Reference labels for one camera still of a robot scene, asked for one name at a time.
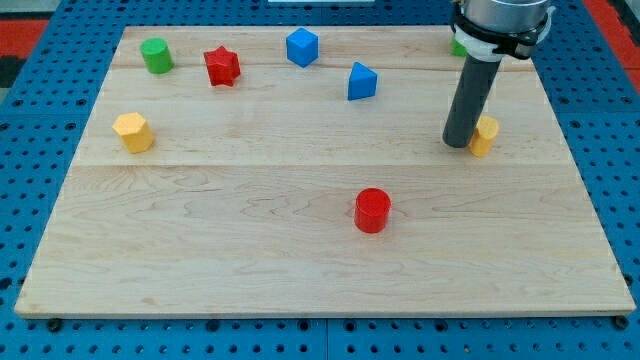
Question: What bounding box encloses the green block behind arm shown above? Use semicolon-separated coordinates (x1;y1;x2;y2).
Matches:
451;38;467;57

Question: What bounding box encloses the yellow hexagon block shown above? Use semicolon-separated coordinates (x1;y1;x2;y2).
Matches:
112;112;154;154

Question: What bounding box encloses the red cylinder block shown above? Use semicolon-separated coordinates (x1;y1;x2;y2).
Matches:
354;188;391;233

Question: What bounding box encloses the blue cube block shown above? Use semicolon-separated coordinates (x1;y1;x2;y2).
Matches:
286;28;319;67

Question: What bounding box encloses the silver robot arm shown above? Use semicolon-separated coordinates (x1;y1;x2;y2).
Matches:
451;0;556;62

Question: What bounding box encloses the red star block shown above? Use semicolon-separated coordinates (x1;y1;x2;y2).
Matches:
203;46;241;87

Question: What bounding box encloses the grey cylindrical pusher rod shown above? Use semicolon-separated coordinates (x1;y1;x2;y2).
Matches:
442;55;501;148

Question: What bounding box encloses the wooden board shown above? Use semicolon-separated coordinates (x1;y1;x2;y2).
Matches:
15;26;636;319

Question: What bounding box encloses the yellow block behind rod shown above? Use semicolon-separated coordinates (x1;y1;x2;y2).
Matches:
468;115;500;157

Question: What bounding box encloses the blue triangle block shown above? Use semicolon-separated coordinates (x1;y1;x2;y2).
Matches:
347;62;378;101

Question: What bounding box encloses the green cylinder block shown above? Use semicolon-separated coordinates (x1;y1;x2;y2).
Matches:
140;37;174;74

